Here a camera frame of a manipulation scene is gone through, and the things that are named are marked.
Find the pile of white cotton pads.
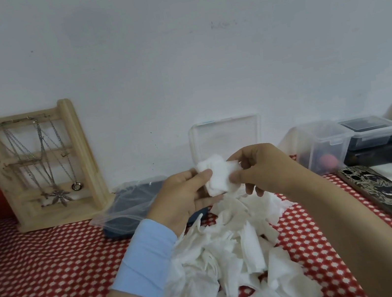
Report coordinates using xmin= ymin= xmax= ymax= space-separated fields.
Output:
xmin=147 ymin=180 xmax=325 ymax=297

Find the clear cotton pad box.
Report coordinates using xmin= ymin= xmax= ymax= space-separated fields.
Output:
xmin=187 ymin=112 xmax=269 ymax=172

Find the dark blue pouch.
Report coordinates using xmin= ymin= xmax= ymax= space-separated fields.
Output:
xmin=96 ymin=174 xmax=211 ymax=241

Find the clear plastic bag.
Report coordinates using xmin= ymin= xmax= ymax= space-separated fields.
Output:
xmin=83 ymin=175 xmax=176 ymax=241

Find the ring pendant necklace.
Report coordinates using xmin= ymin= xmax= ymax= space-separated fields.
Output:
xmin=50 ymin=116 xmax=85 ymax=194

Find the clear lidded plastic container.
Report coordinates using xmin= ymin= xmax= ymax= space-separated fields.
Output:
xmin=275 ymin=116 xmax=360 ymax=182

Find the clear container with black contents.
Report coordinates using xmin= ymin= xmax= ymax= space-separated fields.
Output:
xmin=337 ymin=112 xmax=392 ymax=153

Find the white cloth square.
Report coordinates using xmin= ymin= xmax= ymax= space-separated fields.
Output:
xmin=194 ymin=150 xmax=245 ymax=199

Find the red checkered tablecloth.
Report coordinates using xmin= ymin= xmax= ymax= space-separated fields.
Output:
xmin=0 ymin=140 xmax=392 ymax=297

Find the pink makeup sponge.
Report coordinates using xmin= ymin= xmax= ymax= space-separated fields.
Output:
xmin=317 ymin=152 xmax=340 ymax=171

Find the phone with patterned case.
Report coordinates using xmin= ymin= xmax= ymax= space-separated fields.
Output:
xmin=336 ymin=159 xmax=392 ymax=235

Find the person's right forearm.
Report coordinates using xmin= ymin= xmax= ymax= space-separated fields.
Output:
xmin=286 ymin=155 xmax=392 ymax=297

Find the leaf pendant necklace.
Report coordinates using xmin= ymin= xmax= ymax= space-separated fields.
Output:
xmin=32 ymin=115 xmax=77 ymax=209

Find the black tray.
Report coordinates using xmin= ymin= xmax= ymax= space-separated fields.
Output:
xmin=341 ymin=139 xmax=392 ymax=171

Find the wooden jewelry stand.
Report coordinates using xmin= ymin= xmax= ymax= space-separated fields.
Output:
xmin=0 ymin=94 xmax=117 ymax=237

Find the person's left hand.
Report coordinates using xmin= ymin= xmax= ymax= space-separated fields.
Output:
xmin=140 ymin=164 xmax=232 ymax=241

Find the light blue wristband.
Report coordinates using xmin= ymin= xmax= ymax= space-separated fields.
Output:
xmin=100 ymin=214 xmax=188 ymax=297

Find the person's right hand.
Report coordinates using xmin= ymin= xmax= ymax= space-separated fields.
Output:
xmin=224 ymin=137 xmax=312 ymax=204

